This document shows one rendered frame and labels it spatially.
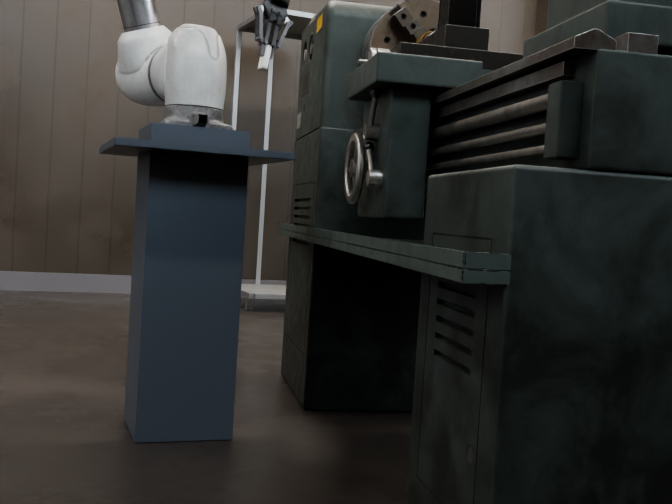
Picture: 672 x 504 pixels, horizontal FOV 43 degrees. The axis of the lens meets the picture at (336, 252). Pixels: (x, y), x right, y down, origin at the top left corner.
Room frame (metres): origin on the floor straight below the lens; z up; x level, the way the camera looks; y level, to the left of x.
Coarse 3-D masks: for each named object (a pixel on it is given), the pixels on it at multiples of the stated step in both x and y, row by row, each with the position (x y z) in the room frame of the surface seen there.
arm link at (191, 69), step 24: (192, 24) 2.24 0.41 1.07; (168, 48) 2.24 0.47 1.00; (192, 48) 2.21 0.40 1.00; (216, 48) 2.24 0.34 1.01; (168, 72) 2.23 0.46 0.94; (192, 72) 2.20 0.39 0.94; (216, 72) 2.23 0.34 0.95; (168, 96) 2.23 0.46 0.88; (192, 96) 2.20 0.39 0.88; (216, 96) 2.24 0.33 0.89
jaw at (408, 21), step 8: (392, 16) 2.46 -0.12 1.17; (400, 16) 2.44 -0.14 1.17; (408, 16) 2.44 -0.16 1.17; (400, 24) 2.44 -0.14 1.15; (408, 24) 2.42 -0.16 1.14; (416, 24) 2.43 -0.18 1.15; (408, 32) 2.43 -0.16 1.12; (416, 32) 2.40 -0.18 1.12; (424, 32) 2.41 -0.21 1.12; (408, 40) 2.47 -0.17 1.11; (416, 40) 2.41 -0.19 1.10
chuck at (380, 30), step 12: (408, 0) 2.48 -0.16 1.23; (420, 0) 2.49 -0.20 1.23; (432, 0) 2.49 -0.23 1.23; (420, 12) 2.50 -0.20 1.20; (432, 12) 2.50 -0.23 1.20; (384, 24) 2.47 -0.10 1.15; (420, 24) 2.49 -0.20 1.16; (432, 24) 2.50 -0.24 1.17; (372, 36) 2.46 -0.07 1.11; (384, 36) 2.47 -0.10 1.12; (396, 36) 2.48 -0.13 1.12; (384, 48) 2.47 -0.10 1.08
